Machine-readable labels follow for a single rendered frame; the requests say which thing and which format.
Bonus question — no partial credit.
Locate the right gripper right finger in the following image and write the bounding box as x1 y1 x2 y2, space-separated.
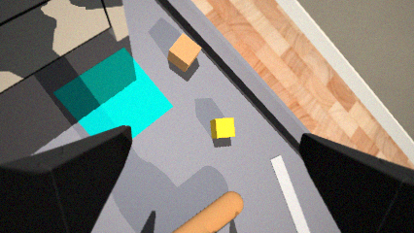
298 133 414 233

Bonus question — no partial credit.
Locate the tan cardboard-coloured block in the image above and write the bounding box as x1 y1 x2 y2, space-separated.
167 33 202 72

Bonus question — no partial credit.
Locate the grey rectangular box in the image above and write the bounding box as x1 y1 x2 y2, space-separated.
0 0 128 94

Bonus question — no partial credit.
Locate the yellow cube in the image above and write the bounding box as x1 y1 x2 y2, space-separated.
210 117 235 139

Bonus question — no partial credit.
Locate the white flat strip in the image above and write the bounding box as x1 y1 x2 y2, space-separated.
271 155 310 233

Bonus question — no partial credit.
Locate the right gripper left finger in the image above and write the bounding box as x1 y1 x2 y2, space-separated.
0 125 132 233

